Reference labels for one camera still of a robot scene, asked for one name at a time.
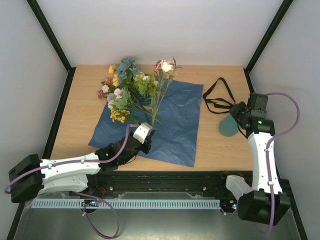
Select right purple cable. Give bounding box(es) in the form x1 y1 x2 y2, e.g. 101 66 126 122
222 91 301 235

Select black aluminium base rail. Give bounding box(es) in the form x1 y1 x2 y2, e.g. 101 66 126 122
84 170 253 198

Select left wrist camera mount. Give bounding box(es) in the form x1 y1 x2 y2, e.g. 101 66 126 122
133 122 153 144

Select black frame post left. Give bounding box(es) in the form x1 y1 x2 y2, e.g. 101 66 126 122
26 0 76 73

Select pink rose flower stem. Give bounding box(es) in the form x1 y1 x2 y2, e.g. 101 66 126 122
150 56 182 127

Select blue wrapping paper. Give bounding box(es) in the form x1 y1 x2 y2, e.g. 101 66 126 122
88 80 204 168

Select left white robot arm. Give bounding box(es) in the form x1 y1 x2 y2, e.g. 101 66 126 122
4 126 155 203

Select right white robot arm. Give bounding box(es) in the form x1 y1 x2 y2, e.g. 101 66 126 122
218 93 291 226

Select artificial flower bunch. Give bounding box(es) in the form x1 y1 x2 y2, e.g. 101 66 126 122
97 57 161 125

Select teal cylindrical vase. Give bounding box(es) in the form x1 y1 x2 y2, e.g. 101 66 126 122
218 114 239 137

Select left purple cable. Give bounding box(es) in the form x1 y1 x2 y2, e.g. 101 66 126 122
3 123 141 239

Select black frame post right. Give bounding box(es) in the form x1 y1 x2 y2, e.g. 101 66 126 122
244 0 296 73

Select light blue slotted cable duct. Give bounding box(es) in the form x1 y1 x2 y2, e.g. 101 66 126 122
31 198 221 210

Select purple cable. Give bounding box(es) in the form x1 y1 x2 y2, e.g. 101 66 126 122
222 91 301 235
3 123 141 239

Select black frame post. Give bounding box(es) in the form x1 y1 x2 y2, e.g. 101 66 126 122
244 0 296 73
26 0 76 73

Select black ribbon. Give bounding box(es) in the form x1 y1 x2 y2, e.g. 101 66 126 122
202 77 236 115

